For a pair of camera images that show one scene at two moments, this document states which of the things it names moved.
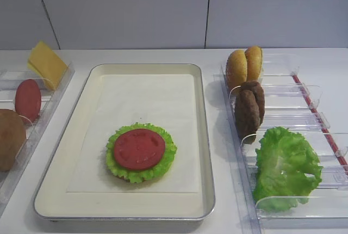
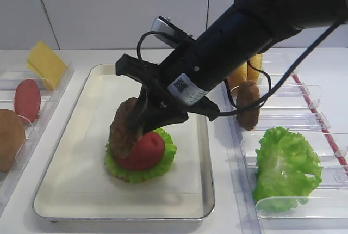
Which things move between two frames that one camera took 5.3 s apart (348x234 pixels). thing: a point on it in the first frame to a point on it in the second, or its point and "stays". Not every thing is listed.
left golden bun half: (236, 69) stays
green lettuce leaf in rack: (284, 158) stays
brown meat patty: (247, 114) to (125, 127)
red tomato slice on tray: (139, 149) stays
